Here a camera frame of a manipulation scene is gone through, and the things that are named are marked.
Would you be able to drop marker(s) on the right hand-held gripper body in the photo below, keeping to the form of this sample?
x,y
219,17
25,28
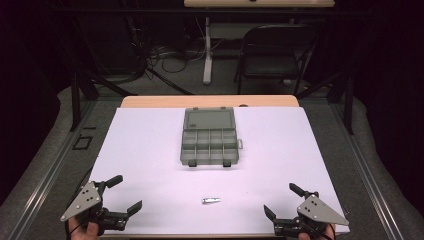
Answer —
x,y
316,210

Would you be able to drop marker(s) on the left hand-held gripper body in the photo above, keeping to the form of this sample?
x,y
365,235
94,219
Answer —
x,y
87,197

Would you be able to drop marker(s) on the small silver metal piece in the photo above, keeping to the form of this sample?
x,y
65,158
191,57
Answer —
x,y
210,200

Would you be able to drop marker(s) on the grey plastic compartment box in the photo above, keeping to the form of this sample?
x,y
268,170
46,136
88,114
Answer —
x,y
209,140

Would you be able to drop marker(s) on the person's right hand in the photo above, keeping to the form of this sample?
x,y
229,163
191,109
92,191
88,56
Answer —
x,y
325,236

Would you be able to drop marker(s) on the person's left hand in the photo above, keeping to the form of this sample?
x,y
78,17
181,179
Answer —
x,y
83,231

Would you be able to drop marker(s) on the white board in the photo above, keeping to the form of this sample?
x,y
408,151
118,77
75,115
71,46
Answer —
x,y
150,156

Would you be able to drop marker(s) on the black metal stand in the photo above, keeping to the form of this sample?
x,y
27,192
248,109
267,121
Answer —
x,y
75,100
349,106

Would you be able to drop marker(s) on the light wooden table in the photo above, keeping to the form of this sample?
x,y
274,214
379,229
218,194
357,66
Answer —
x,y
206,101
260,3

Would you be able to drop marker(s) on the black folding chair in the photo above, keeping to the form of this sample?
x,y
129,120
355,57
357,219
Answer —
x,y
271,65

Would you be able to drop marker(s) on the dark curtain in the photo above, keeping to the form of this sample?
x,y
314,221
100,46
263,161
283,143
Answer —
x,y
23,83
393,83

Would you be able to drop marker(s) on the white table leg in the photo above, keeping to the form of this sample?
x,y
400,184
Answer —
x,y
208,56

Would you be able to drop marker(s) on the light wooden table top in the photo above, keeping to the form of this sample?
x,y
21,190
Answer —
x,y
260,3

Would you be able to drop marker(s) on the metal floor rail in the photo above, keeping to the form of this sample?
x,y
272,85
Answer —
x,y
363,173
50,173

